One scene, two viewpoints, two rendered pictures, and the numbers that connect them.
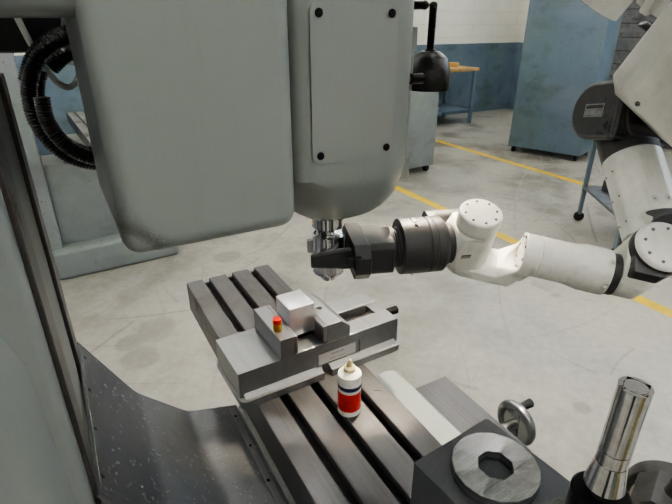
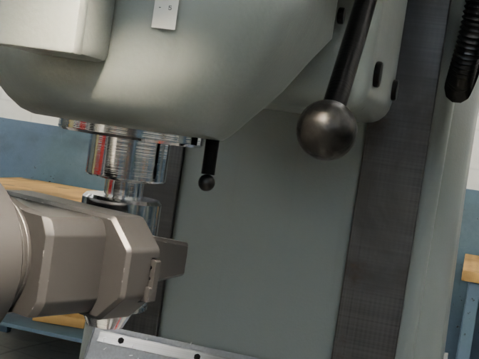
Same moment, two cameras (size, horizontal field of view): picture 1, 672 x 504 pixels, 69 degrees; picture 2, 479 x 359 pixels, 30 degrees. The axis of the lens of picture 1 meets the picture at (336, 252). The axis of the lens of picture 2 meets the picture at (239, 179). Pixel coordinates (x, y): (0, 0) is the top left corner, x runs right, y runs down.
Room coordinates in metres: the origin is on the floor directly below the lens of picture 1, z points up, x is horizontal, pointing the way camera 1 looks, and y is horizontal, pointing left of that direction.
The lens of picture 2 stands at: (1.10, -0.32, 1.32)
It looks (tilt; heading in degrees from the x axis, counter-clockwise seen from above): 3 degrees down; 134
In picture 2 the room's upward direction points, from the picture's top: 8 degrees clockwise
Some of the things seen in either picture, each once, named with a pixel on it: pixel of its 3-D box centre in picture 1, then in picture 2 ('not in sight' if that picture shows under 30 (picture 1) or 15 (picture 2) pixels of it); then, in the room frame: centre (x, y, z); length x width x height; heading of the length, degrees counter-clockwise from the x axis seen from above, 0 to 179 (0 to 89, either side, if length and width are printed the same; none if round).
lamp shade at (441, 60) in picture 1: (428, 69); not in sight; (0.87, -0.15, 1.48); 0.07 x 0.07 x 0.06
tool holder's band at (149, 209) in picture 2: (328, 235); (121, 204); (0.68, 0.01, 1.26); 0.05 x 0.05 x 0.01
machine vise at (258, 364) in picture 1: (309, 334); not in sight; (0.82, 0.05, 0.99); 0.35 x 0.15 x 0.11; 121
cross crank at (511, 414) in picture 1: (505, 427); not in sight; (0.93, -0.42, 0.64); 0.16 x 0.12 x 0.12; 119
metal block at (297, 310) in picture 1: (295, 312); not in sight; (0.80, 0.08, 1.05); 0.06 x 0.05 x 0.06; 31
